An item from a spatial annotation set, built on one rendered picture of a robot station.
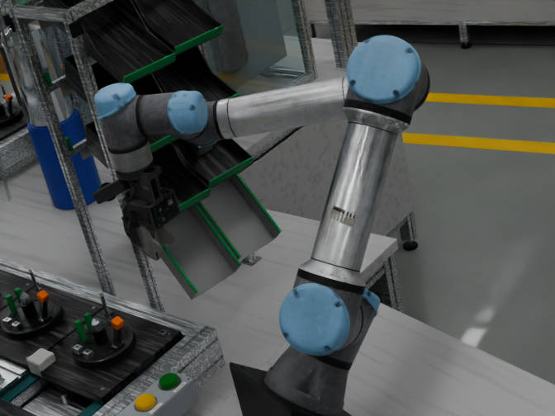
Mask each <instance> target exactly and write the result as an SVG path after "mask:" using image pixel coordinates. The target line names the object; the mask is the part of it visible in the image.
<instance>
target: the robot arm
mask: <svg viewBox="0 0 555 416"><path fill-rule="evenodd" d="M429 88H430V76H429V71H428V69H427V68H426V66H425V64H424V63H423V61H422V60H421V59H420V57H419V55H418V53H417V52H416V50H415V49H414V48H413V47H412V46H411V45H410V44H409V43H407V42H405V41H404V40H402V39H400V38H398V37H395V36H393V35H377V36H374V37H371V38H369V39H367V40H365V41H364V42H362V43H361V44H360V45H358V46H357V47H356V49H355V50H354V51H353V53H352V54H351V55H350V57H349V61H348V65H347V77H343V78H335V79H331V80H325V81H321V82H316V83H308V84H303V85H298V86H294V87H285V88H280V89H276V90H271V91H266V92H258V93H253V94H249V95H243V96H239V97H231V98H226V99H221V100H218V101H213V102H206V101H205V99H204V98H203V95H202V94H201V93H199V92H197V91H183V90H182V91H177V92H167V93H159V94H151V95H136V92H135V90H134V88H133V87H132V86H131V85H130V84H129V83H114V84H111V85H108V86H106V87H104V88H102V89H100V90H99V91H98V92H97V93H96V95H95V97H94V102H95V106H96V109H97V119H98V120H99V121H100V125H101V127H102V132H103V135H104V138H105V141H106V143H107V147H108V153H109V155H110V159H111V163H112V166H113V168H114V169H115V171H116V175H117V177H118V179H116V180H115V181H113V182H111V183H109V182H105V183H103V184H102V185H101V186H100V187H99V189H98V191H95V192H94V193H93V194H92V195H93V197H94V198H95V200H96V202H97V203H98V204H101V203H103V202H104V201H112V200H114V199H115V198H116V196H117V195H118V194H120V193H122V192H124V191H126V190H128V189H129V188H132V189H130V190H129V191H128V192H126V193H125V194H124V196H125V197H124V198H123V199H122V204H121V208H122V214H123V216H122V217H121V219H122V221H123V225H124V230H125V232H126V235H127V236H128V237H129V239H130V240H131V241H132V242H133V243H134V244H135V245H136V246H137V247H138V248H139V249H140V250H141V251H142V252H143V253H144V254H145V255H146V256H148V257H149V258H151V259H153V260H155V261H158V260H159V259H160V256H161V253H162V251H163V249H162V248H163V244H168V243H174V242H175V238H174V235H173V234H172V233H171V232H169V231H168V230H167V229H166V228H165V226H164V225H165V224H167V223H168V222H169V221H170V220H172V219H173V218H174V217H176V216H177V215H178V214H181V212H180V210H179V206H178V201H177V197H176V195H175V191H174V190H173V189H169V188H165V187H161V186H160V183H159V178H158V175H159V174H161V173H162V171H161V167H160V166H156V165H154V162H153V156H152V153H151V150H150V146H149V141H148V137H151V136H162V135H171V136H173V137H176V138H179V139H183V140H186V141H187V142H188V143H190V144H194V145H196V146H210V145H213V144H215V143H216V142H218V141H219V140H223V139H232V138H237V137H242V136H247V135H256V134H262V133H267V132H272V131H276V130H285V129H291V128H296V127H301V126H306V125H315V124H320V123H325V122H330V121H339V120H344V119H348V125H347V128H346V131H345V135H344V140H343V143H342V146H341V150H340V152H339V158H338V161H337V164H336V167H335V171H334V176H333V179H332V183H331V185H330V190H329V194H328V197H327V200H326V203H325V208H324V212H323V215H322V218H321V222H320V227H319V229H318V233H317V236H316V239H315V245H314V248H313V251H312V254H311V258H310V259H309V260H308V261H307V262H304V263H303V264H301V265H300V266H299V268H298V271H297V275H296V280H295V282H294V286H293V288H292V290H291V291H290V292H289V293H288V294H287V295H286V297H285V299H284V300H283V302H282V304H281V307H280V310H279V324H280V328H281V331H282V334H283V336H284V338H285V339H286V340H287V341H288V342H289V343H290V346H289V348H288V349H287V350H286V351H285V352H284V353H283V354H282V355H281V356H280V357H279V358H278V360H277V361H276V362H275V363H274V365H273V366H271V367H270V368H269V369H268V372H267V374H266V376H265V377H264V379H263V382H264V384H265V385H266V386H267V387H268V388H269V389H270V390H272V391H273V392H274V393H276V394H277V395H279V396H281V397H283V398H284V399H286V400H287V401H289V402H291V403H293V404H295V405H297V406H299V407H301V408H303V409H306V410H309V411H311V412H313V413H315V414H319V415H323V416H339V415H340V413H341V411H342V409H343V407H344V395H345V390H346V385H347V378H348V373H349V370H350V368H351V366H352V364H353V361H354V359H355V357H356V356H357V354H358V350H359V348H360V347H361V345H362V343H363V340H364V338H365V336H366V334H367V332H368V329H369V327H370V325H371V323H372V321H373V318H374V317H376V315H377V309H378V306H379V305H380V299H379V297H378V296H377V295H376V294H374V293H372V292H371V291H369V290H367V289H365V286H366V284H365V282H364V280H363V279H362V277H361V274H360V270H361V266H362V263H363V258H364V254H365V252H366V248H367V246H368V240H369V237H370V233H371V230H372V225H373V222H374V219H375V215H376V213H377V208H378V204H379V201H380V198H381V194H382V189H383V186H384V183H385V180H386V176H387V171H388V168H389V165H390V162H391V156H392V153H393V150H394V147H395V144H396V138H397V136H398V135H399V134H400V133H401V132H402V131H404V130H406V129H408V128H409V127H410V122H411V119H412V116H413V113H414V111H416V110H417V109H418V108H420V107H421V106H422V104H423V103H424V102H425V100H426V98H427V96H428V94H429ZM173 198H174V199H173ZM174 201H175V202H174ZM175 204H176V205H175ZM176 207H177V208H176Z"/></svg>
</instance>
